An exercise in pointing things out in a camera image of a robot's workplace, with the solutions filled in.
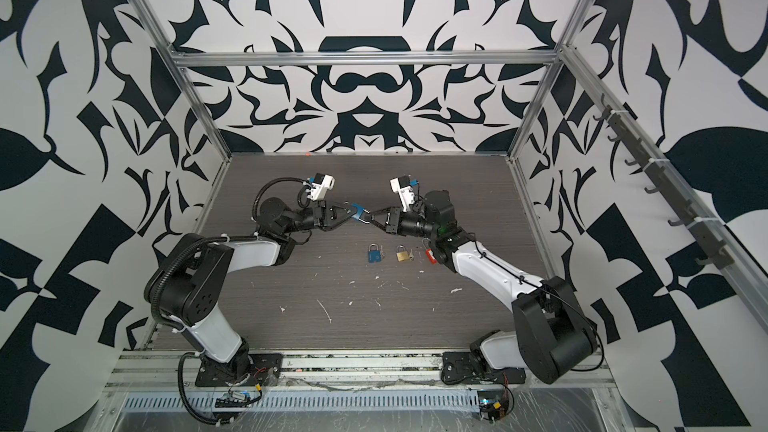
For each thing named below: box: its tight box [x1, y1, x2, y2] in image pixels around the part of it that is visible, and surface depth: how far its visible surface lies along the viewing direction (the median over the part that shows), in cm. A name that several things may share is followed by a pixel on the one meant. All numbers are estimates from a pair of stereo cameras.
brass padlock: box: [396, 244, 410, 262], surface depth 96 cm
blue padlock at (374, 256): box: [368, 243, 381, 263], surface depth 96 cm
